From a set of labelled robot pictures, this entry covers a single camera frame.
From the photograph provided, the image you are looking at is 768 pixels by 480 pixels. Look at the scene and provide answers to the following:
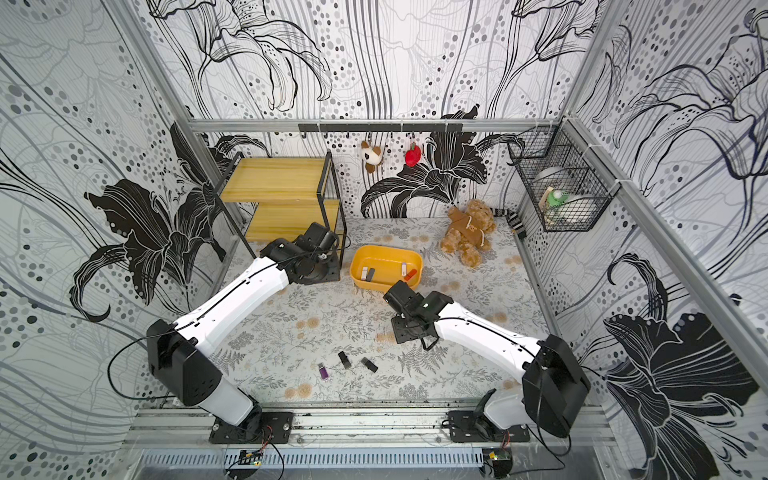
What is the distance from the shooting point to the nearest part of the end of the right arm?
56cm

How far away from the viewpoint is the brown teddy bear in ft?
3.29

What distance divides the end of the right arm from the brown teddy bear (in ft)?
1.31
